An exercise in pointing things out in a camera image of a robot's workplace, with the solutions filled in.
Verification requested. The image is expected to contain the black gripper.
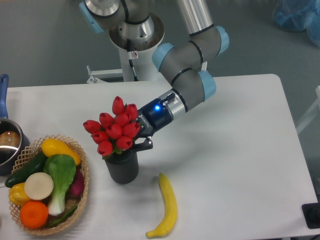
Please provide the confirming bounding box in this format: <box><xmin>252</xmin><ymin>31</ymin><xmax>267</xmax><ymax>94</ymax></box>
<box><xmin>131</xmin><ymin>98</ymin><xmax>173</xmax><ymax>152</ymax></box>

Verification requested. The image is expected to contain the red tulip bouquet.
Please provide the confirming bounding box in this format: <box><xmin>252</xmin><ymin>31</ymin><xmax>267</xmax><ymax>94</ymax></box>
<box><xmin>83</xmin><ymin>96</ymin><xmax>141</xmax><ymax>159</ymax></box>

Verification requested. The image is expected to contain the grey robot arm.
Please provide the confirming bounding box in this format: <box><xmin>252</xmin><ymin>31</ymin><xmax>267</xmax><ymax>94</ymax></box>
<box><xmin>79</xmin><ymin>0</ymin><xmax>230</xmax><ymax>156</ymax></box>

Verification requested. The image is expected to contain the dark grey ribbed vase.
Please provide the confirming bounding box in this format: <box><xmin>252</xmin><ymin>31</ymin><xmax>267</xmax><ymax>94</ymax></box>
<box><xmin>104</xmin><ymin>150</ymin><xmax>139</xmax><ymax>185</ymax></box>

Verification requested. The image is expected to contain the yellow banana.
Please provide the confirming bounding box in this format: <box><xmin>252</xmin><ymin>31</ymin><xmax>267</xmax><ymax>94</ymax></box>
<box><xmin>145</xmin><ymin>173</ymin><xmax>178</xmax><ymax>239</ymax></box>

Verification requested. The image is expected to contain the purple sweet potato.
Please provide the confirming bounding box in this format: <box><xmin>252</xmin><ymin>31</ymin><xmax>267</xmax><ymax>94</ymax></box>
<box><xmin>68</xmin><ymin>168</ymin><xmax>85</xmax><ymax>197</ymax></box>

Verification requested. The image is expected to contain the green bok choy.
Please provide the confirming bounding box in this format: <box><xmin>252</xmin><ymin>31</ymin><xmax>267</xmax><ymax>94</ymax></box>
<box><xmin>43</xmin><ymin>154</ymin><xmax>76</xmax><ymax>216</ymax></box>

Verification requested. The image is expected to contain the yellow squash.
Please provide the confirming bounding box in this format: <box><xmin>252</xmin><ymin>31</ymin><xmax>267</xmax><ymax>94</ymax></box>
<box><xmin>41</xmin><ymin>138</ymin><xmax>82</xmax><ymax>166</ymax></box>

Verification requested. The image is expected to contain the green chili pepper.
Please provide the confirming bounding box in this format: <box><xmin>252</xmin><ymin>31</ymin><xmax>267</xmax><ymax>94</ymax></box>
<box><xmin>46</xmin><ymin>205</ymin><xmax>78</xmax><ymax>228</ymax></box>

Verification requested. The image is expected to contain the woven wicker basket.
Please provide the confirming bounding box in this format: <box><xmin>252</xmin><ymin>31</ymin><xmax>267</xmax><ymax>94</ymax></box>
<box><xmin>9</xmin><ymin>135</ymin><xmax>89</xmax><ymax>236</ymax></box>

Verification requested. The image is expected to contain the green cucumber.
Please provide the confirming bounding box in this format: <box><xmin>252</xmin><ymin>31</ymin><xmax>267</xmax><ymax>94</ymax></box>
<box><xmin>4</xmin><ymin>150</ymin><xmax>48</xmax><ymax>188</ymax></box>

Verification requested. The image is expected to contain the white round radish slice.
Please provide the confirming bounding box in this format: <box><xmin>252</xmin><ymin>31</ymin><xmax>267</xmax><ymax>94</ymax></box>
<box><xmin>24</xmin><ymin>172</ymin><xmax>54</xmax><ymax>201</ymax></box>

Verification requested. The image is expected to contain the orange fruit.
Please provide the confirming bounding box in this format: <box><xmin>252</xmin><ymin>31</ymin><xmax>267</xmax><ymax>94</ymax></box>
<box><xmin>19</xmin><ymin>201</ymin><xmax>49</xmax><ymax>229</ymax></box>

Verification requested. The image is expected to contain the yellow bell pepper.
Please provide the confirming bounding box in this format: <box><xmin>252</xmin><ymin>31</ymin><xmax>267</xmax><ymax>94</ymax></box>
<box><xmin>9</xmin><ymin>182</ymin><xmax>31</xmax><ymax>207</ymax></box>

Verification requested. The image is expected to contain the black device at edge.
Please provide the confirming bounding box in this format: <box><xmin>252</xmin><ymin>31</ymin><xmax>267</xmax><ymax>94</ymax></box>
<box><xmin>301</xmin><ymin>202</ymin><xmax>320</xmax><ymax>229</ymax></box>

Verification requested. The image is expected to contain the blue plastic bag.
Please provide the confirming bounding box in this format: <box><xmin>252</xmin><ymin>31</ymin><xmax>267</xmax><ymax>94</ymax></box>
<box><xmin>272</xmin><ymin>0</ymin><xmax>320</xmax><ymax>47</ymax></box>

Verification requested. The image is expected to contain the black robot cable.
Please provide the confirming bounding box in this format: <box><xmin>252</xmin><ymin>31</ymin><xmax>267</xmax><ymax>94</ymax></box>
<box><xmin>126</xmin><ymin>38</ymin><xmax>139</xmax><ymax>82</ymax></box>

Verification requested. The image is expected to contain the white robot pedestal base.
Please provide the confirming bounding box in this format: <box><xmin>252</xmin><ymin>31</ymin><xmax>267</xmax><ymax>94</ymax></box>
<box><xmin>86</xmin><ymin>12</ymin><xmax>208</xmax><ymax>84</ymax></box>

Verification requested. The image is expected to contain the blue handled saucepan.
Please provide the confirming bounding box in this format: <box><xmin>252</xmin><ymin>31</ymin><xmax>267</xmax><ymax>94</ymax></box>
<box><xmin>0</xmin><ymin>74</ymin><xmax>30</xmax><ymax>176</ymax></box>

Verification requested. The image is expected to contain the white frame at right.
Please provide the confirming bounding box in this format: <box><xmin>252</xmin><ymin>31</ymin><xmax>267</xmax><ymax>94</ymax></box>
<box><xmin>295</xmin><ymin>85</ymin><xmax>320</xmax><ymax>135</ymax></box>

